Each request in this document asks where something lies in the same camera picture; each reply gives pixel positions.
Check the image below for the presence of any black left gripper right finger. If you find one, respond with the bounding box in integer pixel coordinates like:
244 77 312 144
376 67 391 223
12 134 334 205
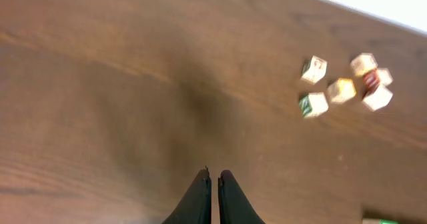
218 170 265 224

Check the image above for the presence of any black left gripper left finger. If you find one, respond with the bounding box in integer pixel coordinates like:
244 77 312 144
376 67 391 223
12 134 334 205
163 168 211 224

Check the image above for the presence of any green block letter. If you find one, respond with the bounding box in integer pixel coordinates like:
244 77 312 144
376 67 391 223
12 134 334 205
362 218 399 224

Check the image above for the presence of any white block letter W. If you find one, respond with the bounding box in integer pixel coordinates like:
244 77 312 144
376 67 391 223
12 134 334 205
299 92 329 118

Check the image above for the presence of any yellow top wooden block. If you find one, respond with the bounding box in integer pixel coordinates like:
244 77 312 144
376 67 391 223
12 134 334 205
327 78 356 104

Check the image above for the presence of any white block red circle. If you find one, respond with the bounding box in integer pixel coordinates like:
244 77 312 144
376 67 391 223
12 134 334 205
301 55 328 85

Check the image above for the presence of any white block bird drawing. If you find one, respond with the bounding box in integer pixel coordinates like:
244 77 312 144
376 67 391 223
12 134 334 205
362 85 393 111

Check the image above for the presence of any tan block letter K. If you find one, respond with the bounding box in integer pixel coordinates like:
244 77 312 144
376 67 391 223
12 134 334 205
363 68 393 92

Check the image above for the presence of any tan block top back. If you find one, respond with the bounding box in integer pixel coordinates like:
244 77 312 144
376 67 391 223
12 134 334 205
350 53 378 77

